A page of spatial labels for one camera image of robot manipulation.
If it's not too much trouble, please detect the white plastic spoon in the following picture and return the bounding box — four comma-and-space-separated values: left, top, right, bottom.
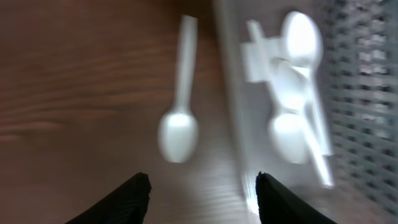
282, 11, 333, 156

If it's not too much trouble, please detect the white spoon bowl down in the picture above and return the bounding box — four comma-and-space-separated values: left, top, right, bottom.
246, 20, 308, 164

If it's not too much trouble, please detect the white spoon crossed under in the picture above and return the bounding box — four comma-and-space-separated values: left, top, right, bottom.
270, 60, 335, 189

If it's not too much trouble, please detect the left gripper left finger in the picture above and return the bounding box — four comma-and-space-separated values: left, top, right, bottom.
66, 172, 152, 224

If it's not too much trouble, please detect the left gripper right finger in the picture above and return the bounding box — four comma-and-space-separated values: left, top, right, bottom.
256, 172, 336, 224

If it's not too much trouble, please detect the white spoon diagonal top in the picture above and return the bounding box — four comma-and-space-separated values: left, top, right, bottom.
158, 15, 199, 163

